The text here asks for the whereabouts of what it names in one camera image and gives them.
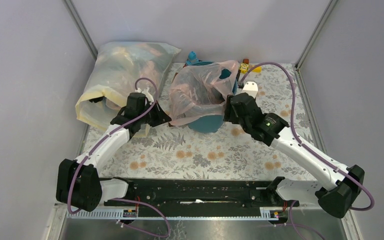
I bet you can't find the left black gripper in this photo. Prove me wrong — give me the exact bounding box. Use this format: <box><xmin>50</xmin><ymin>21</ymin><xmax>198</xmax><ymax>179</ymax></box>
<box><xmin>138</xmin><ymin>99</ymin><xmax>172</xmax><ymax>127</ymax></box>

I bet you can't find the large translucent bag of bags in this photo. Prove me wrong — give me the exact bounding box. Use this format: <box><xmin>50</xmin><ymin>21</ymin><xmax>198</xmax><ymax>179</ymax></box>
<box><xmin>75</xmin><ymin>41</ymin><xmax>181</xmax><ymax>131</ymax></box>

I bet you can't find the yellow toy cube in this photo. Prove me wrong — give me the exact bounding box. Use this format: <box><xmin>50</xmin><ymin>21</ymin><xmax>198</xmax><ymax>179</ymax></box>
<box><xmin>252</xmin><ymin>65</ymin><xmax>262</xmax><ymax>73</ymax></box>

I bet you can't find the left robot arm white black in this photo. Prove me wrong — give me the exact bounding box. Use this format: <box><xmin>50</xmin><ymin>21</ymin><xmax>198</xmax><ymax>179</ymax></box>
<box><xmin>55</xmin><ymin>92</ymin><xmax>172</xmax><ymax>214</ymax></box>

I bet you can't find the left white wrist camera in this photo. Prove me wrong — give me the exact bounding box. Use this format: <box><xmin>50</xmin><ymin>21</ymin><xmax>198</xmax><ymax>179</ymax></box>
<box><xmin>135</xmin><ymin>86</ymin><xmax>155</xmax><ymax>103</ymax></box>

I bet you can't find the pink plastic trash bag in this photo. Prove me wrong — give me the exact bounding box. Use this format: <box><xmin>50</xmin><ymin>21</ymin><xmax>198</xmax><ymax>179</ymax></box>
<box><xmin>168</xmin><ymin>60</ymin><xmax>239</xmax><ymax>126</ymax></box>

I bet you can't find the yellow toy figure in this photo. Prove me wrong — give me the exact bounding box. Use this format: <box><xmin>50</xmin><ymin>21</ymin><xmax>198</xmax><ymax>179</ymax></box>
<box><xmin>239</xmin><ymin>62</ymin><xmax>250</xmax><ymax>74</ymax></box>

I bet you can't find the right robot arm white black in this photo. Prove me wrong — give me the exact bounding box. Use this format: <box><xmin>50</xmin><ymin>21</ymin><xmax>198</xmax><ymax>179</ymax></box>
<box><xmin>224</xmin><ymin>93</ymin><xmax>365</xmax><ymax>219</ymax></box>

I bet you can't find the purple cable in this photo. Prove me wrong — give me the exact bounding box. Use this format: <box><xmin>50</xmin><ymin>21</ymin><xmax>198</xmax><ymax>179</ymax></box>
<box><xmin>66</xmin><ymin>77</ymin><xmax>172</xmax><ymax>239</ymax></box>
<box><xmin>238</xmin><ymin>62</ymin><xmax>376</xmax><ymax>240</ymax></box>

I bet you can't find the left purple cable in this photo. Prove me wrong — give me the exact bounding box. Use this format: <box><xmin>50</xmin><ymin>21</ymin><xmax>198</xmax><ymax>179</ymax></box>
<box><xmin>66</xmin><ymin>77</ymin><xmax>172</xmax><ymax>239</ymax></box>

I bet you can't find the grey slotted cable duct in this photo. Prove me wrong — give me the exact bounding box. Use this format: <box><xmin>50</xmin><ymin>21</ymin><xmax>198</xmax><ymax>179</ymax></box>
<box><xmin>65</xmin><ymin>206</ymin><xmax>287</xmax><ymax>222</ymax></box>

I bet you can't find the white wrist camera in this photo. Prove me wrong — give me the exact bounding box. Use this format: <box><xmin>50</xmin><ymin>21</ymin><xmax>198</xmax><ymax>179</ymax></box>
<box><xmin>135</xmin><ymin>86</ymin><xmax>155</xmax><ymax>103</ymax></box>
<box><xmin>239</xmin><ymin>81</ymin><xmax>259</xmax><ymax>99</ymax></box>

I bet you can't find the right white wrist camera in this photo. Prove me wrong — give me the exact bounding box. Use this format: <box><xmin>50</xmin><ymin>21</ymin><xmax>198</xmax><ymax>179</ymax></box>
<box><xmin>239</xmin><ymin>81</ymin><xmax>259</xmax><ymax>99</ymax></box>

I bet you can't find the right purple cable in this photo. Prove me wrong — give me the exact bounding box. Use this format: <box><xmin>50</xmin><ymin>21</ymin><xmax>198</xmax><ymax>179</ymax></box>
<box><xmin>238</xmin><ymin>62</ymin><xmax>376</xmax><ymax>240</ymax></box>

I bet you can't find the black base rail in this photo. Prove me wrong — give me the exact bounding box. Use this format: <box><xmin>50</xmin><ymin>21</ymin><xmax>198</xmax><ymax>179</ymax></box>
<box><xmin>104</xmin><ymin>177</ymin><xmax>299</xmax><ymax>211</ymax></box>

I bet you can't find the floral patterned table mat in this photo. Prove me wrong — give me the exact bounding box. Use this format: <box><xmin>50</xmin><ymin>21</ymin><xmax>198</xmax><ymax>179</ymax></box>
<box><xmin>99</xmin><ymin>63</ymin><xmax>313</xmax><ymax>181</ymax></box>

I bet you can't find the teal plastic trash bin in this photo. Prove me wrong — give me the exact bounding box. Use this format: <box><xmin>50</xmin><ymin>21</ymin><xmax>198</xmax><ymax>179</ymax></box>
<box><xmin>188</xmin><ymin>61</ymin><xmax>238</xmax><ymax>134</ymax></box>

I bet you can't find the blue toy robot figure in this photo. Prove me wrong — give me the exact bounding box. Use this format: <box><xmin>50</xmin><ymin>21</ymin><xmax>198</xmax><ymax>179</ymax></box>
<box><xmin>185</xmin><ymin>51</ymin><xmax>200</xmax><ymax>66</ymax></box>

